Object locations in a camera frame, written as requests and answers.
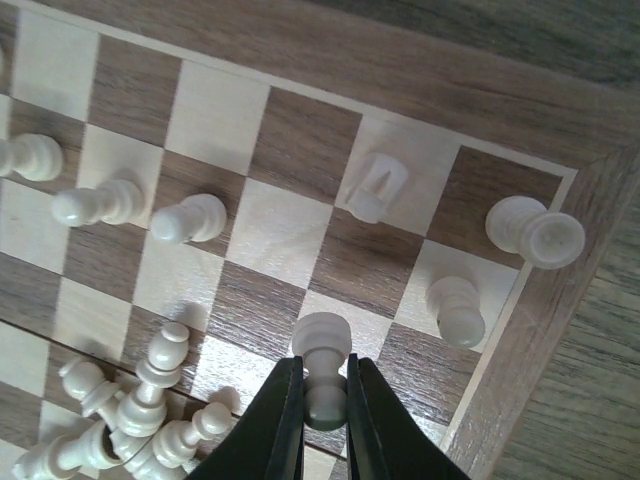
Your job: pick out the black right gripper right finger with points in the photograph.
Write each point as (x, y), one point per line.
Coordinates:
(383, 440)

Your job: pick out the light wooden chess knight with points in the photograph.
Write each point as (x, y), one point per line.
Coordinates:
(375, 186)

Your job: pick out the light wooden chess piece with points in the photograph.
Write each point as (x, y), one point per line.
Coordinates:
(63, 457)

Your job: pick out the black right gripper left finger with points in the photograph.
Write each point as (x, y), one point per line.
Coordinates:
(268, 440)

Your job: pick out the light wooden chess rook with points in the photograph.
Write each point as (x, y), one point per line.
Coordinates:
(524, 226)

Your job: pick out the light wooden chess pawn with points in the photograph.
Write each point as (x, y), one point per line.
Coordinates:
(323, 341)
(34, 157)
(454, 302)
(114, 202)
(198, 218)

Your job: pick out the wooden chess board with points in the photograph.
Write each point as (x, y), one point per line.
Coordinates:
(271, 106)

